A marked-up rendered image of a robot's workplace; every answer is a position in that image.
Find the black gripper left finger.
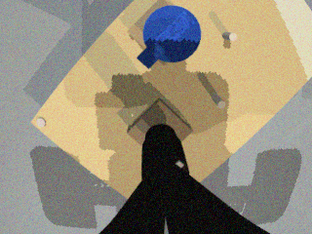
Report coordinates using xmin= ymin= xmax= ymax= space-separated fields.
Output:
xmin=98 ymin=164 xmax=168 ymax=234

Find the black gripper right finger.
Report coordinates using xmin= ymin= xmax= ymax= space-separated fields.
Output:
xmin=165 ymin=164 xmax=269 ymax=234

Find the tan rectangular board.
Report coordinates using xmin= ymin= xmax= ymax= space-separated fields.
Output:
xmin=31 ymin=0 xmax=312 ymax=199

